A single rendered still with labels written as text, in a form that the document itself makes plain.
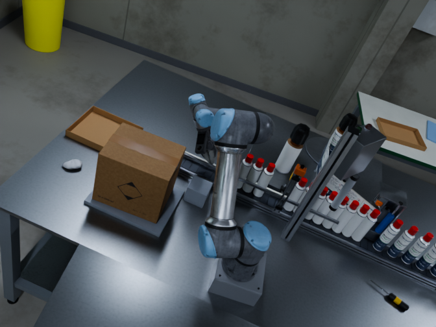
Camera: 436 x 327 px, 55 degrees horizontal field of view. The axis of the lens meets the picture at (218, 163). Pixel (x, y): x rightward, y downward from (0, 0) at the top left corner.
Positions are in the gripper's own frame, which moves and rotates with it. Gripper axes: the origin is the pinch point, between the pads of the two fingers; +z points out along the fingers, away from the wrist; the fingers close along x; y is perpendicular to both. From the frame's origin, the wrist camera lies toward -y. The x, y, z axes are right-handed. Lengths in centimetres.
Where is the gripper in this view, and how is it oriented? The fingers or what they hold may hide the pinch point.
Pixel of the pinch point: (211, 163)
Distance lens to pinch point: 207.1
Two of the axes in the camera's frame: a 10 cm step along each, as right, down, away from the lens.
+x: -9.3, 0.1, 3.6
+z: 2.1, 8.2, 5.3
